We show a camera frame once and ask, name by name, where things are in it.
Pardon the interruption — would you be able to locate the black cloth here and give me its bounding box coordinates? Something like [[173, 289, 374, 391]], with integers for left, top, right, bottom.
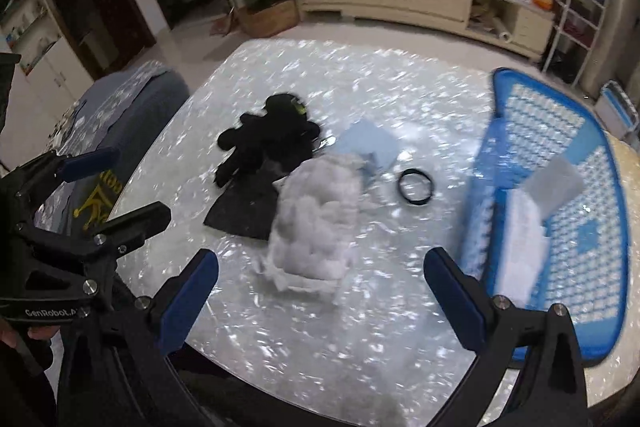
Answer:
[[203, 157, 296, 242]]

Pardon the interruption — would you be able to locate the grey blue covered chair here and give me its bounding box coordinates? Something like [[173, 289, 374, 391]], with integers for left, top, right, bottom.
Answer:
[[37, 59, 191, 233]]

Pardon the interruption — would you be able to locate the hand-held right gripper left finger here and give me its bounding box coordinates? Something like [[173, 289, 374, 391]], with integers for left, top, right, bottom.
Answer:
[[57, 248, 219, 427]]

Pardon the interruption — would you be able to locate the blue and white storage box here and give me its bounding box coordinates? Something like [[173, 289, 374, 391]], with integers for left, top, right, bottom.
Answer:
[[595, 82, 640, 140]]

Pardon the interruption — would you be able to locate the white padded pack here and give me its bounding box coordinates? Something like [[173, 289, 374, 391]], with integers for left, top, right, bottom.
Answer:
[[495, 189, 548, 308]]

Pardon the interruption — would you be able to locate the white cupboard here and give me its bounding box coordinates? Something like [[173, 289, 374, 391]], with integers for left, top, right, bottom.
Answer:
[[0, 0, 96, 148]]

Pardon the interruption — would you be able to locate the blue plastic basket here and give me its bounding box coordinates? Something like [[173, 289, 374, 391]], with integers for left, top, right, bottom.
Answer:
[[457, 67, 632, 368]]

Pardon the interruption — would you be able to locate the cardboard box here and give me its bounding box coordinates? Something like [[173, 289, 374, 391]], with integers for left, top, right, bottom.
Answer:
[[235, 0, 301, 38]]

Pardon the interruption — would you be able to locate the white fluffy cloth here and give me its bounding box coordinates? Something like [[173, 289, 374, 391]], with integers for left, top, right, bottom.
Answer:
[[255, 152, 378, 303]]

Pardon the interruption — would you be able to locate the black garment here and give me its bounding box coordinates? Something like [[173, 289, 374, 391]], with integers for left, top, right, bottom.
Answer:
[[215, 93, 321, 188]]

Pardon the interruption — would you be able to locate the black hair band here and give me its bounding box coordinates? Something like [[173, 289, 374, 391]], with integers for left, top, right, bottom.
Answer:
[[397, 168, 435, 208]]

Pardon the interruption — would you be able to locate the light blue face mask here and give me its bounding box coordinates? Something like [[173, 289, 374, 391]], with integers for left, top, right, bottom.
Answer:
[[332, 119, 401, 192]]

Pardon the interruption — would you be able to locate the person's left forearm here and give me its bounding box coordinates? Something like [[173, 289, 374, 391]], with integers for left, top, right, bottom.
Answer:
[[0, 347, 58, 427]]

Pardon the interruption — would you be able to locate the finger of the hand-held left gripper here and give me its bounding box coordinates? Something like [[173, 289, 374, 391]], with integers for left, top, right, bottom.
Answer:
[[15, 201, 172, 260], [0, 147, 121, 210]]

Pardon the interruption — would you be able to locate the white paper roll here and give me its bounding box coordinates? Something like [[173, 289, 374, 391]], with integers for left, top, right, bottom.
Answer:
[[492, 19, 516, 42]]

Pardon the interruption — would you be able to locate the person's left hand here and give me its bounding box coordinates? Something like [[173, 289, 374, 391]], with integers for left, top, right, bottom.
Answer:
[[0, 319, 63, 375]]

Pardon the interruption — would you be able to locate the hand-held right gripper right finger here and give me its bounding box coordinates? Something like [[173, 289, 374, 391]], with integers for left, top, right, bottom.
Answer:
[[424, 247, 593, 427]]

